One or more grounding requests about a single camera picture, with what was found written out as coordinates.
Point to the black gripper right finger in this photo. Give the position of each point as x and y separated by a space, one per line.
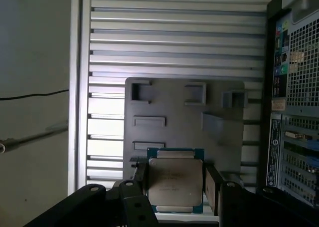
249 207

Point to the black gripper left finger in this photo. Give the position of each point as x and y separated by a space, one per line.
82 202

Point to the silver topped CPU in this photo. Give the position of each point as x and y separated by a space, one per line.
174 177

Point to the grey parts rack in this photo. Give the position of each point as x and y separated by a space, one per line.
179 127

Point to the orange case sticker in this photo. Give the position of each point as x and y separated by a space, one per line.
278 104

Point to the rear port panel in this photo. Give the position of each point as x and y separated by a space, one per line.
281 57

